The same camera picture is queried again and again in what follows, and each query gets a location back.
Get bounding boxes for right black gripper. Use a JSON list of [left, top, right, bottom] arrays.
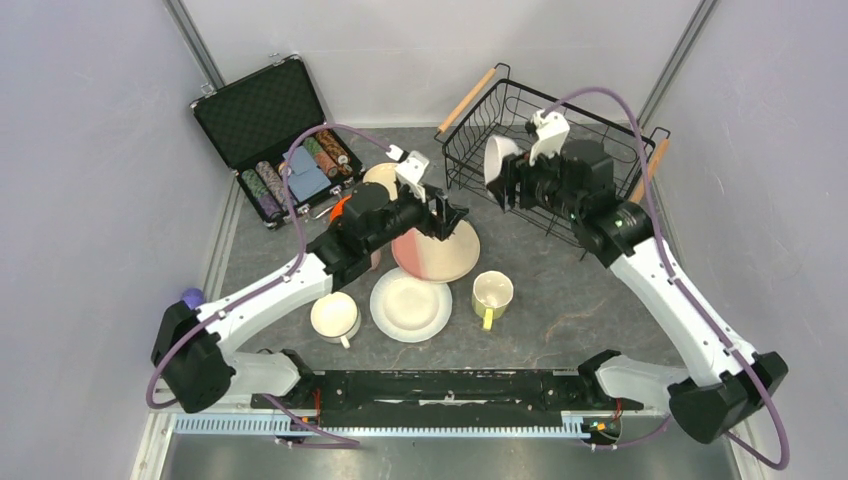
[[489, 137, 584, 221]]

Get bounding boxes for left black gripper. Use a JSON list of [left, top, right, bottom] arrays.
[[365, 183, 469, 255]]

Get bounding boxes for white bowl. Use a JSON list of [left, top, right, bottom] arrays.
[[483, 135, 523, 185]]

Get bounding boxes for white cup with handle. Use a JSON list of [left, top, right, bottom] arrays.
[[310, 292, 362, 349]]

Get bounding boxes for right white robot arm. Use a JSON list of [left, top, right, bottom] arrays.
[[483, 135, 789, 444]]

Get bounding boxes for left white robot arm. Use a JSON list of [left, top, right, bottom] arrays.
[[146, 182, 469, 414]]

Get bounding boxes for pink and cream plate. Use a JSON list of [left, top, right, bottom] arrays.
[[391, 220, 481, 283]]

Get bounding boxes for cream plate with black spot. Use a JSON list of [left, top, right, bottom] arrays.
[[363, 162, 398, 201]]

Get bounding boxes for pink mug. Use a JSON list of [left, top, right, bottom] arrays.
[[370, 250, 382, 271]]

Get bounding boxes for yellow green mug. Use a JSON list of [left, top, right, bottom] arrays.
[[471, 270, 514, 331]]

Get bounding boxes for white scalloped plate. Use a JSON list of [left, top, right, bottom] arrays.
[[369, 268, 453, 343]]

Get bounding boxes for orange plate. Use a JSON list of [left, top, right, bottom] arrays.
[[329, 195, 351, 222]]

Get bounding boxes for blue card deck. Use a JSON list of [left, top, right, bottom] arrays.
[[283, 146, 331, 202]]

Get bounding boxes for black poker chip case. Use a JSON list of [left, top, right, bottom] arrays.
[[190, 55, 365, 230]]

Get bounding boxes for purple flashlight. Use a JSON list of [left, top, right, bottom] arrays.
[[181, 288, 206, 310]]

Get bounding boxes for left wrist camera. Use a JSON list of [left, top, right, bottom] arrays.
[[386, 144, 430, 203]]

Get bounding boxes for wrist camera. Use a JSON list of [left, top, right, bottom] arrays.
[[526, 110, 570, 166], [386, 144, 430, 203]]

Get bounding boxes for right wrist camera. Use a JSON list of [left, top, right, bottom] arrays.
[[526, 110, 570, 166]]

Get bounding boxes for black wire dish rack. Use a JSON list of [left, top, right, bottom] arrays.
[[434, 62, 672, 261]]

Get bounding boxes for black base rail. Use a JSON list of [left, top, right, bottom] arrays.
[[277, 352, 643, 433]]

